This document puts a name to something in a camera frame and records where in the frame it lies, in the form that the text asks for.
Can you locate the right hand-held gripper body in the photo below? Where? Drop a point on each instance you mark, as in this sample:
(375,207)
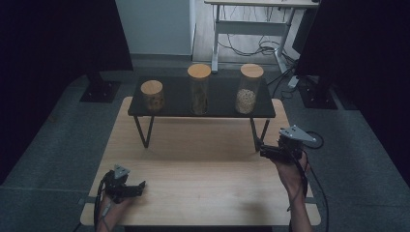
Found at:
(291,148)

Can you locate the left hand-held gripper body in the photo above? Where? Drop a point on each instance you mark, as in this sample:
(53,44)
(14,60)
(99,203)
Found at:
(116,188)

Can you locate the black metal rack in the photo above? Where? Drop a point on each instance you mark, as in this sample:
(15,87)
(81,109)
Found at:
(222,96)

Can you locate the glass jar with pale grains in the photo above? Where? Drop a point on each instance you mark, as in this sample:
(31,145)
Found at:
(251,71)

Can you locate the short glass jar wooden lid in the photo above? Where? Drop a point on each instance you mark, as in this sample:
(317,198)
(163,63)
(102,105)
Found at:
(151,87)

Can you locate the glass jar with dark contents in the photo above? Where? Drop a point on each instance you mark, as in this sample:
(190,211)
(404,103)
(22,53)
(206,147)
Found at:
(199,71)

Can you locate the grey tape strip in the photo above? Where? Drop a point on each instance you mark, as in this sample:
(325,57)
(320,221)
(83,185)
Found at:
(311,200)
(85,200)

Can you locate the black stand base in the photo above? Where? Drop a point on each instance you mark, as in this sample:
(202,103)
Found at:
(100,92)
(317,98)

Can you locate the white power strip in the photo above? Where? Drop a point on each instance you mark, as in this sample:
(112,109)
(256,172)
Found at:
(293,82)

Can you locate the dark curtain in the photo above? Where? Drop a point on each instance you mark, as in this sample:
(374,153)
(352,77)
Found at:
(48,64)
(370,64)

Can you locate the white-legged desk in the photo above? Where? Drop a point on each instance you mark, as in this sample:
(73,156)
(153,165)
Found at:
(251,27)

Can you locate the white cabinet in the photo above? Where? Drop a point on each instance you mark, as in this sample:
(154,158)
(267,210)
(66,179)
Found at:
(154,25)

